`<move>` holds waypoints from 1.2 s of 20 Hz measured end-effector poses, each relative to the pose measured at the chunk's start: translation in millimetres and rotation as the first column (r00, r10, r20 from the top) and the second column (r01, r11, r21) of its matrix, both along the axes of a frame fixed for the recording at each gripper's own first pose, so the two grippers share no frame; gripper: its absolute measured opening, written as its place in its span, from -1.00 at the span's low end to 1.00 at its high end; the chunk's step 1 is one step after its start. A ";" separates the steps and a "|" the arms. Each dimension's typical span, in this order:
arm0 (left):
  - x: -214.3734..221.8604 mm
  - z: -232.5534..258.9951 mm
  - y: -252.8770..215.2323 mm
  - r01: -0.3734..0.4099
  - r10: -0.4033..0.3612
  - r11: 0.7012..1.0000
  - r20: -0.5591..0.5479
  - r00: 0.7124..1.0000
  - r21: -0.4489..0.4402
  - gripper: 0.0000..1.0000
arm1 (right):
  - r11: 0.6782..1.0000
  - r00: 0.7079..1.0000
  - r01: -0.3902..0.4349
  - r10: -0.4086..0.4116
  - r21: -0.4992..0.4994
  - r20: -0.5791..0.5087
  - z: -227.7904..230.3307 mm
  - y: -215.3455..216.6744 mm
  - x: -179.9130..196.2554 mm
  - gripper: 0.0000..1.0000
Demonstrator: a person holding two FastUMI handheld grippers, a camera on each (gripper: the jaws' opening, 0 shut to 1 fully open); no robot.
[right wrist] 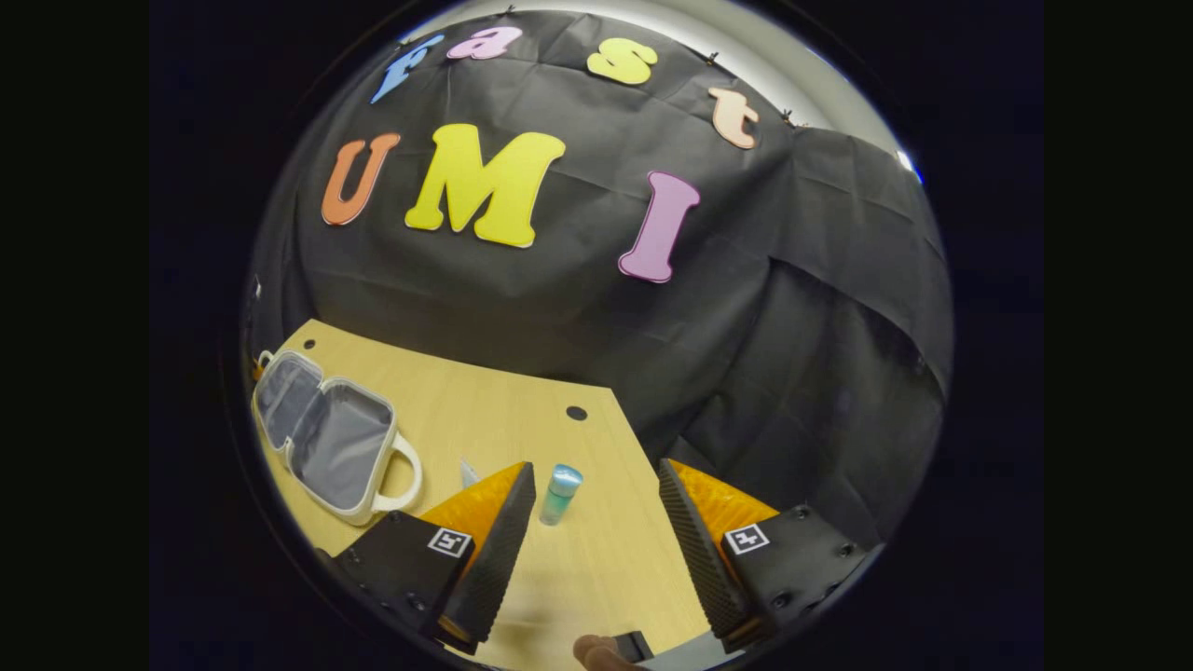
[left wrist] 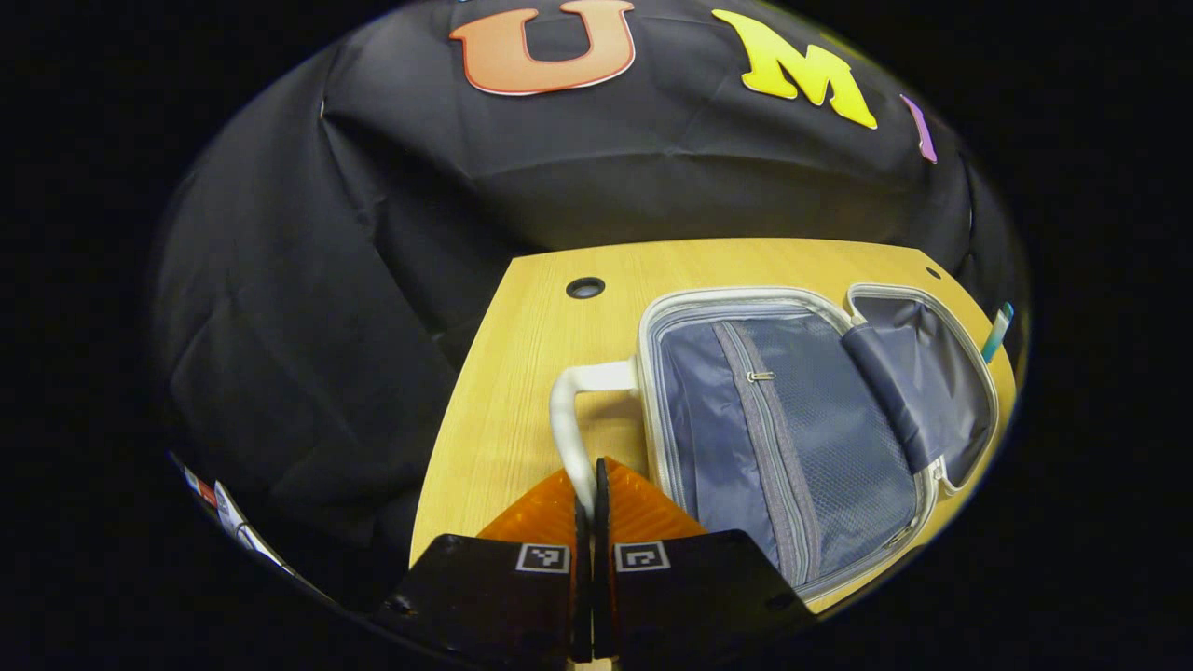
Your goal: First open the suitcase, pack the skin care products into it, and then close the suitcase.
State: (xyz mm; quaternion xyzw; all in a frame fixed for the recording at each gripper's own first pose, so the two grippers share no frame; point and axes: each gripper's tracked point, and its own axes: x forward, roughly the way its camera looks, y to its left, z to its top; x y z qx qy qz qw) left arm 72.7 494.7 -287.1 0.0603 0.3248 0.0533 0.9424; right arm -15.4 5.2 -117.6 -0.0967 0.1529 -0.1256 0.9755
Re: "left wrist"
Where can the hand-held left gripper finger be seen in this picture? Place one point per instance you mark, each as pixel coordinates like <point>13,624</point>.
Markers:
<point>601,596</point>
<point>582,596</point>

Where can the white suitcase grey lining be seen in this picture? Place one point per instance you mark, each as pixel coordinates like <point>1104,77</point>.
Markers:
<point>708,419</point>

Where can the white red printed object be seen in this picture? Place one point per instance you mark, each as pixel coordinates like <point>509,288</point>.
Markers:
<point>226,511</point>

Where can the black backdrop cloth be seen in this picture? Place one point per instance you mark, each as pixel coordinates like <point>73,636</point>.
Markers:
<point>326,326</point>

